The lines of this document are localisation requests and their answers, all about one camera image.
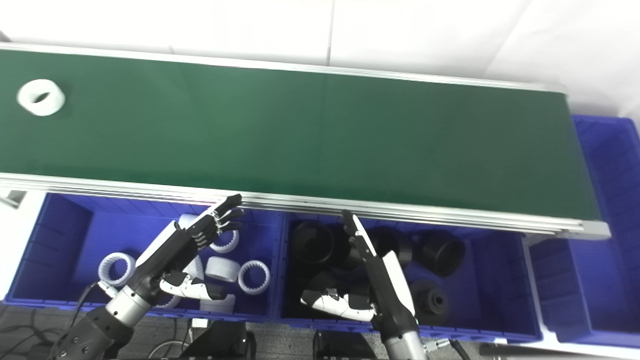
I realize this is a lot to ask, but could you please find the empty blue bin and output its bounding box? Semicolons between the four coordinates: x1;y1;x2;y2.
522;115;640;347

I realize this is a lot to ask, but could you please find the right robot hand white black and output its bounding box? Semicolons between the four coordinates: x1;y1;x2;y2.
300;209;419;344

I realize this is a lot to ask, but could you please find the blue bin with black parts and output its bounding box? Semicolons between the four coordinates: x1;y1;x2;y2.
277;212;543;343

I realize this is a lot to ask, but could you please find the blue bin with white parts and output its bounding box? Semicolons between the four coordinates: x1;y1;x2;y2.
2;192;286;323

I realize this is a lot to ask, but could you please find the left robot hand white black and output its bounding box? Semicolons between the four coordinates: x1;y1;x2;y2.
122;194;245;306

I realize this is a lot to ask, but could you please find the black robot body block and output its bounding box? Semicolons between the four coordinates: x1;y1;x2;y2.
179;320;257;360
312;330;379;360

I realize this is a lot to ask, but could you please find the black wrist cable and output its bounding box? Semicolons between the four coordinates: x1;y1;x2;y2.
422;338;473;360
60;281;103;346

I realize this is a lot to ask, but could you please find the green conveyor belt with aluminium frame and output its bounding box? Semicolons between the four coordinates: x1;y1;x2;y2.
0;42;612;240

